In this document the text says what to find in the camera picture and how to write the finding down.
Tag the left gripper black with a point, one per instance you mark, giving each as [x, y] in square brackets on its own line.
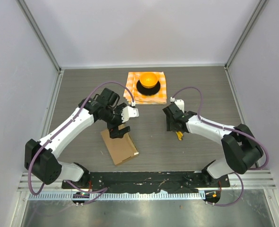
[115, 132]

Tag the brown cardboard express box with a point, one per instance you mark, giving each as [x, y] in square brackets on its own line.
[120, 149]

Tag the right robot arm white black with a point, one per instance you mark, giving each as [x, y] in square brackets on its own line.
[241, 149]

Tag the orange bowl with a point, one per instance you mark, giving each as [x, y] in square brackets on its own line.
[148, 79]

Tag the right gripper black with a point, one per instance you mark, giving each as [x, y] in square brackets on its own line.
[170, 126]

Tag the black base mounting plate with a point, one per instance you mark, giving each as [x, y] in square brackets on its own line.
[149, 182]

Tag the aluminium frame rail front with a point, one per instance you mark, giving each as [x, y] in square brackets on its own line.
[259, 179]

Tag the white slotted cable duct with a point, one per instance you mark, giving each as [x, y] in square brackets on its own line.
[74, 195]

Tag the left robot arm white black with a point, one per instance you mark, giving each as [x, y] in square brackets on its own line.
[41, 157]

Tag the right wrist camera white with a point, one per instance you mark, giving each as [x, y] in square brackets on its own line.
[178, 102]

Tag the black round plate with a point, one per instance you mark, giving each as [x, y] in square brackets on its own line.
[148, 91]

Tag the yellow utility knife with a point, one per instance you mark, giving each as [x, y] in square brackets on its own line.
[179, 135]

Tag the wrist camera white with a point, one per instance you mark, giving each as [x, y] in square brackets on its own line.
[129, 112]
[178, 102]

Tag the orange checkered cloth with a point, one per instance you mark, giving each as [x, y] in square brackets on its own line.
[159, 98]

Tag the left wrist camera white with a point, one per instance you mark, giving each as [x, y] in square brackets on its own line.
[129, 112]

